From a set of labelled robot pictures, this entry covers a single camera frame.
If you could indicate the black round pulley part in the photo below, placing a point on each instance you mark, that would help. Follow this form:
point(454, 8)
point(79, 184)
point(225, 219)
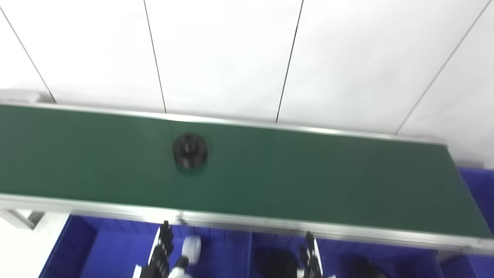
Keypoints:
point(190, 151)
point(279, 266)

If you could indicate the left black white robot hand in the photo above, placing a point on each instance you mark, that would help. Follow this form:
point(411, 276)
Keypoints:
point(158, 258)

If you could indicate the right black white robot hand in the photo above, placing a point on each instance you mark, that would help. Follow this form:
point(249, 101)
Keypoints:
point(310, 262)

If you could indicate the blue bin with black parts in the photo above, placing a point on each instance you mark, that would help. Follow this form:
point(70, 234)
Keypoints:
point(335, 251)

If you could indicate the blue bin with white parts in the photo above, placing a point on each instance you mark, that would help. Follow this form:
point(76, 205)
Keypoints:
point(115, 255)

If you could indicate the white toothed cylinder part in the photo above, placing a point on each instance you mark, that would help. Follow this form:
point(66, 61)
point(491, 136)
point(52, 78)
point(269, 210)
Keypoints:
point(192, 249)

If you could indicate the green conveyor belt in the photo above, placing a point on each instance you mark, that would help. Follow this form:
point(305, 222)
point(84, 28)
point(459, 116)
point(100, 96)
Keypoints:
point(308, 173)
point(231, 221)

